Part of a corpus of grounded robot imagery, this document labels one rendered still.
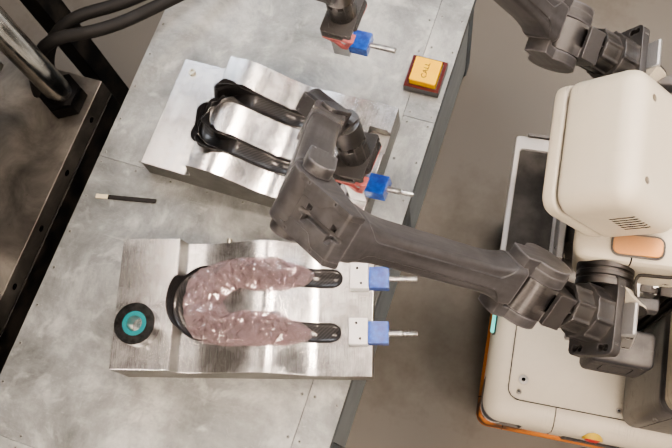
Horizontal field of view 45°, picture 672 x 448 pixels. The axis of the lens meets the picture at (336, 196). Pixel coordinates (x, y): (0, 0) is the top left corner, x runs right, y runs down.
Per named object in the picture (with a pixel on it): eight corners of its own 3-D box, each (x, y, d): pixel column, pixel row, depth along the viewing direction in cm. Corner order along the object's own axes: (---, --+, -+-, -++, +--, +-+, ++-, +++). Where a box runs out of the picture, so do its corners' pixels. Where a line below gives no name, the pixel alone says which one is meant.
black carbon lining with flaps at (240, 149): (363, 129, 172) (359, 110, 163) (338, 198, 167) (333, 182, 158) (212, 89, 179) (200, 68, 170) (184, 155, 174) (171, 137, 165)
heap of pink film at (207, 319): (315, 261, 164) (309, 250, 157) (311, 350, 158) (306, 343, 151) (189, 261, 167) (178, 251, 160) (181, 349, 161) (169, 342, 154)
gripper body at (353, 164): (331, 178, 154) (322, 156, 147) (349, 134, 158) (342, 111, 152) (363, 185, 151) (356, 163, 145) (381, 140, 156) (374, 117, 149)
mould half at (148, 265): (375, 252, 170) (371, 237, 159) (373, 380, 161) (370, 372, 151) (141, 253, 175) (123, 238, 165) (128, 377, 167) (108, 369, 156)
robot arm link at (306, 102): (309, 153, 139) (333, 109, 137) (267, 118, 145) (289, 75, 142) (349, 157, 149) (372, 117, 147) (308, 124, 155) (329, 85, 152)
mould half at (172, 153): (400, 125, 179) (398, 97, 166) (363, 234, 171) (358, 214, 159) (193, 71, 189) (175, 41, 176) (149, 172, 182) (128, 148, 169)
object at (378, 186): (419, 191, 162) (416, 177, 157) (411, 212, 160) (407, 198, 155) (359, 177, 167) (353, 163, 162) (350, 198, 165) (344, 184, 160)
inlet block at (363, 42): (399, 47, 173) (398, 33, 168) (392, 67, 171) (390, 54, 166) (341, 33, 176) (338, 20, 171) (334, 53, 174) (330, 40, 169)
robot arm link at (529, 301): (564, 333, 120) (585, 304, 118) (512, 315, 115) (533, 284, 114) (535, 297, 127) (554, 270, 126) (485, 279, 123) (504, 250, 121)
